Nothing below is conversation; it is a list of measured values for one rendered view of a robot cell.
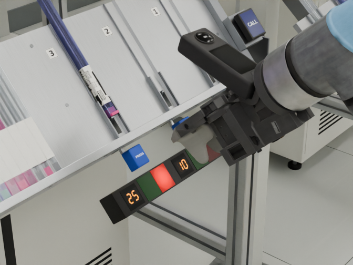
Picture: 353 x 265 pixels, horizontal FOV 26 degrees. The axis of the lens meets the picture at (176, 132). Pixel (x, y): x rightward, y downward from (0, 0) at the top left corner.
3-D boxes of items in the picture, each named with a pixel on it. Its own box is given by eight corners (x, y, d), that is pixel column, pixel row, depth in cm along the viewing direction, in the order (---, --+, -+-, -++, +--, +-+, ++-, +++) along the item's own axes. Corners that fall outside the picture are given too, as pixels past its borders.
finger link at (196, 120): (174, 142, 96) (215, 115, 89) (167, 132, 96) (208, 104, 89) (197, 128, 99) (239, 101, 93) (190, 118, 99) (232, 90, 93)
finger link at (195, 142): (177, 179, 100) (220, 155, 94) (154, 141, 101) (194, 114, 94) (193, 169, 103) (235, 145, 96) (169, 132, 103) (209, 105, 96)
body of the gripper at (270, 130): (224, 170, 93) (290, 133, 84) (186, 110, 93) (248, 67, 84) (259, 144, 98) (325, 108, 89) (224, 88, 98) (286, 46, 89)
